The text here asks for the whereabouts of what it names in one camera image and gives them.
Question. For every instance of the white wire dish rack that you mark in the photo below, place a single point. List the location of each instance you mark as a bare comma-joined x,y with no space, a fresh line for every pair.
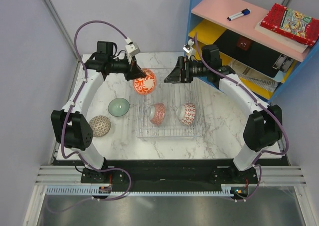
172,96

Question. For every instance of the blue whiteboard marker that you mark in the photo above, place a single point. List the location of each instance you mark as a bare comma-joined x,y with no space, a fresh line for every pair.
239,14

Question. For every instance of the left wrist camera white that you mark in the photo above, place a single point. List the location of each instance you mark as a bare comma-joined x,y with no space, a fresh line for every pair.
131,47

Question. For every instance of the blue triangle pattern bowl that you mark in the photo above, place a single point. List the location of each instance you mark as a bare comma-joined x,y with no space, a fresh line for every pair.
186,113

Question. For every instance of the blue shelf unit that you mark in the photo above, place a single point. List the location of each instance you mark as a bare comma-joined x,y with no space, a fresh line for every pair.
230,24

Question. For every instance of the black clipboard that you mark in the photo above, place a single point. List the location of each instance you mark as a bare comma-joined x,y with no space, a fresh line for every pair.
259,57

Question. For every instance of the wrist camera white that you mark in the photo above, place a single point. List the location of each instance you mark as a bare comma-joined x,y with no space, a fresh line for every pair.
188,48
131,47

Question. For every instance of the brown lattice pattern bowl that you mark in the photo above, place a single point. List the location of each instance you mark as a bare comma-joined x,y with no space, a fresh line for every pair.
100,125

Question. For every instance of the white cable duct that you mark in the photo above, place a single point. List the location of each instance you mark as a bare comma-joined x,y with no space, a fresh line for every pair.
108,191

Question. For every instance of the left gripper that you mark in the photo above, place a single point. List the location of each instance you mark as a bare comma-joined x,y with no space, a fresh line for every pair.
135,72

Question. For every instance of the orange leaf pattern bowl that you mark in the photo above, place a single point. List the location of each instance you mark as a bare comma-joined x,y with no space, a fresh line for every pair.
146,85

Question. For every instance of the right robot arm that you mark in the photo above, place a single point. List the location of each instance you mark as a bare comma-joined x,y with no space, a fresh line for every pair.
264,124

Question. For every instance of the grey book under red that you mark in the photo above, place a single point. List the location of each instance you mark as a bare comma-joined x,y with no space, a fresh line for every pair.
282,39

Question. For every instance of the green ribbed bowl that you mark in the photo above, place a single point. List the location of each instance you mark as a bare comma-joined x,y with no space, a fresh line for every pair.
118,107

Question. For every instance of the spiral notebook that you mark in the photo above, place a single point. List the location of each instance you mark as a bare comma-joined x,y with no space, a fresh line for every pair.
253,76

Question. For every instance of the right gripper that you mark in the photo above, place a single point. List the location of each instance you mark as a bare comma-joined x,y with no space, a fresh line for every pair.
175,77

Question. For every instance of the brown cube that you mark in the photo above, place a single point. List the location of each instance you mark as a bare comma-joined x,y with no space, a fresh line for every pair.
244,43

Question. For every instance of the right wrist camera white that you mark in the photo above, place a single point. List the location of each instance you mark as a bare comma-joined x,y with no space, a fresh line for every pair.
188,48

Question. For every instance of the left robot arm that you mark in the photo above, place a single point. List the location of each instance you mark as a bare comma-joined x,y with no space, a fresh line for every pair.
70,126

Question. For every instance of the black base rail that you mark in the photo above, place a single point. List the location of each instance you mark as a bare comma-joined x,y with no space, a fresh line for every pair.
170,175

